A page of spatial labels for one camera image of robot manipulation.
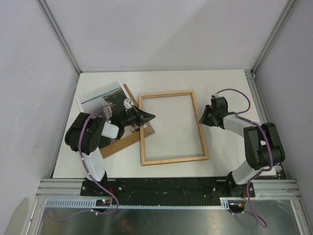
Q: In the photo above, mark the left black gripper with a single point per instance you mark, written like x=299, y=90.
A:
x=142, y=116

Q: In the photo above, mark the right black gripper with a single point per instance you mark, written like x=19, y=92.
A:
x=203, y=120

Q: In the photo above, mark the wooden picture frame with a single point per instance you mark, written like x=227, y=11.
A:
x=178, y=134

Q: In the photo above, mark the landscape photo print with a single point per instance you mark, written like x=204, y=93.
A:
x=113, y=103

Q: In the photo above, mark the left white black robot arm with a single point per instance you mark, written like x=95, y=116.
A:
x=85, y=134

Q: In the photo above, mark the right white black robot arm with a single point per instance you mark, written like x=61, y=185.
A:
x=263, y=147

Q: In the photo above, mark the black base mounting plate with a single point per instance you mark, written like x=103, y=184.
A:
x=183, y=191

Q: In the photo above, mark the shiny metal floor sheet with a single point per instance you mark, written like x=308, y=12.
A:
x=279, y=217

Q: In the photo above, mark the brown frame backing board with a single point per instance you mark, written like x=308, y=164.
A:
x=128, y=140

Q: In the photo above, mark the grey slotted cable duct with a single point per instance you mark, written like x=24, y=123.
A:
x=92, y=204

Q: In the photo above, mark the aluminium front rail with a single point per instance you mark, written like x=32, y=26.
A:
x=264, y=189

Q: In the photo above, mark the left aluminium corner post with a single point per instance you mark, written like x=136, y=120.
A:
x=58, y=33

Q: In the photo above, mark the aluminium corner post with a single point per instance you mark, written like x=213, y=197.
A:
x=58, y=33
x=278, y=26

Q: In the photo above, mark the right aluminium corner post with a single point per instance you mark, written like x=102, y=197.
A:
x=278, y=26

